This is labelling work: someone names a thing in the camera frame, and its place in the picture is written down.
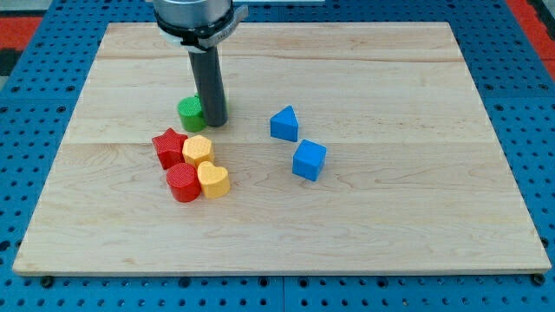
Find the blue triangle block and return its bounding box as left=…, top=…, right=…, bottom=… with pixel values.
left=270, top=106, right=298, bottom=142

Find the blue cube block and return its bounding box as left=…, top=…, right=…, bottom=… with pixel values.
left=292, top=140, right=327, bottom=181

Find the wooden board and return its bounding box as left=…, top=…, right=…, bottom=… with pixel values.
left=13, top=23, right=551, bottom=276

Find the red cylinder block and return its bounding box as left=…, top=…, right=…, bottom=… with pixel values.
left=166, top=163, right=201, bottom=203

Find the yellow heart block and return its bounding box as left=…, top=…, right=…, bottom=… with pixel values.
left=197, top=161, right=231, bottom=198

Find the yellow hexagon block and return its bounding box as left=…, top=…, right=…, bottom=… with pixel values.
left=182, top=135, right=215, bottom=168

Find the green cylinder block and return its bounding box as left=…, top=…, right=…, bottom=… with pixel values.
left=177, top=96, right=206, bottom=133

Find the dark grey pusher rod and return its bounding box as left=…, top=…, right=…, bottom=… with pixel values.
left=189, top=47, right=228, bottom=127

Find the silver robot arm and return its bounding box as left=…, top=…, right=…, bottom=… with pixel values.
left=153, top=0, right=249, bottom=54

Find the red star block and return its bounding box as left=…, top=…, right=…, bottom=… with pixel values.
left=152, top=127, right=188, bottom=170

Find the green block behind rod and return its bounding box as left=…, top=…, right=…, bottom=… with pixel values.
left=194, top=93, right=227, bottom=119

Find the blue perforated mat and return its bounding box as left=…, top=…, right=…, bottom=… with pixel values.
left=1, top=0, right=554, bottom=311

